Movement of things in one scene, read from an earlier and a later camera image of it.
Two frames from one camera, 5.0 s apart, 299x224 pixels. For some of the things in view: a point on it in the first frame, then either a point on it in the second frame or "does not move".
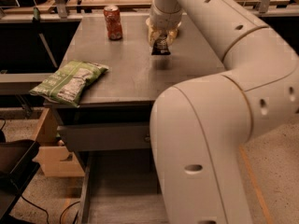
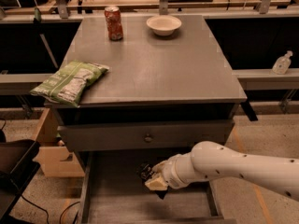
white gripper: (164, 20) -> (168, 172)
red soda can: (112, 17) does not move
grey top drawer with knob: (106, 136) does not move
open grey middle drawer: (121, 187) does not move
